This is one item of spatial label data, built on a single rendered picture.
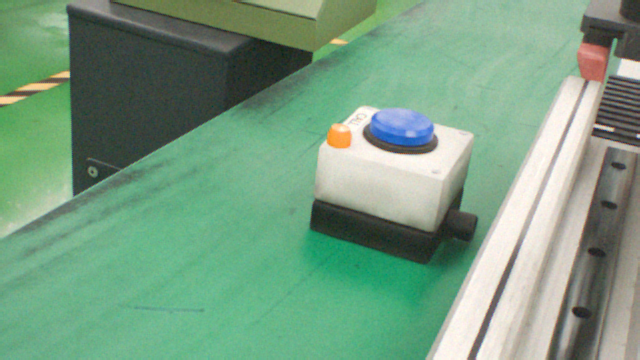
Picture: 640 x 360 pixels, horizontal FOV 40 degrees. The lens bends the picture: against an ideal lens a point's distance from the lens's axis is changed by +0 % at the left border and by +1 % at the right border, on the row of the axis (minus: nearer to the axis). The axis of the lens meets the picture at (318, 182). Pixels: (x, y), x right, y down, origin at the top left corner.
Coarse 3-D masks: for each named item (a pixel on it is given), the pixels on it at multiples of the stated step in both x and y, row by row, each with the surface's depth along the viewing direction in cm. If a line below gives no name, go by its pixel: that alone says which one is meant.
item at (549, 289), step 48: (576, 96) 58; (576, 144) 51; (624, 144) 62; (528, 192) 45; (576, 192) 55; (624, 192) 53; (528, 240) 41; (576, 240) 49; (624, 240) 50; (480, 288) 37; (528, 288) 37; (576, 288) 43; (624, 288) 45; (480, 336) 34; (528, 336) 41; (576, 336) 39; (624, 336) 42
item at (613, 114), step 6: (600, 108) 72; (606, 108) 72; (612, 108) 72; (600, 114) 71; (606, 114) 71; (612, 114) 71; (618, 114) 72; (624, 114) 72; (630, 114) 71; (636, 114) 72; (612, 120) 71; (618, 120) 71; (624, 120) 71; (630, 120) 71; (636, 120) 71; (636, 126) 71
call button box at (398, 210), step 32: (352, 128) 56; (448, 128) 58; (320, 160) 54; (352, 160) 53; (384, 160) 52; (416, 160) 53; (448, 160) 53; (320, 192) 55; (352, 192) 54; (384, 192) 53; (416, 192) 52; (448, 192) 53; (320, 224) 56; (352, 224) 55; (384, 224) 54; (416, 224) 53; (448, 224) 56; (416, 256) 54
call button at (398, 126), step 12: (396, 108) 56; (372, 120) 55; (384, 120) 54; (396, 120) 54; (408, 120) 55; (420, 120) 55; (372, 132) 54; (384, 132) 54; (396, 132) 53; (408, 132) 53; (420, 132) 54; (432, 132) 54; (396, 144) 54; (408, 144) 53; (420, 144) 54
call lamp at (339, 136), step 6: (336, 126) 53; (342, 126) 53; (330, 132) 53; (336, 132) 53; (342, 132) 53; (348, 132) 53; (330, 138) 53; (336, 138) 53; (342, 138) 53; (348, 138) 53; (330, 144) 53; (336, 144) 53; (342, 144) 53; (348, 144) 53
